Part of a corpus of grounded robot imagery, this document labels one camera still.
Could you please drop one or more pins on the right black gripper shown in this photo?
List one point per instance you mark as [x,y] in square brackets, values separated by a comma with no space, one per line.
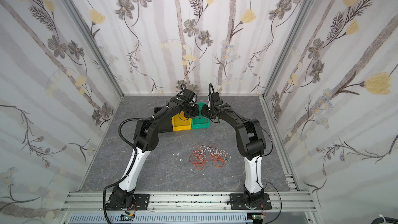
[206,112]

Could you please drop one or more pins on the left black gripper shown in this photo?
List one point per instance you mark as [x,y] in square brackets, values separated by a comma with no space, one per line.
[191,110]

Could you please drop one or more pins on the green plastic bin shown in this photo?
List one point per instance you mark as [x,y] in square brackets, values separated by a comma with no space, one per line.
[200,122]

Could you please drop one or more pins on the yellow plastic bin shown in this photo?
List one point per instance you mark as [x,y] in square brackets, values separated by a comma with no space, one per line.
[181,123]

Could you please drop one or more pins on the black plastic bin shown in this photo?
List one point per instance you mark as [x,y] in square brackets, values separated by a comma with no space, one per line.
[159,111]

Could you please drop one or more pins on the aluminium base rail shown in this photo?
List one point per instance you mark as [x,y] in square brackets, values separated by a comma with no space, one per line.
[223,207]

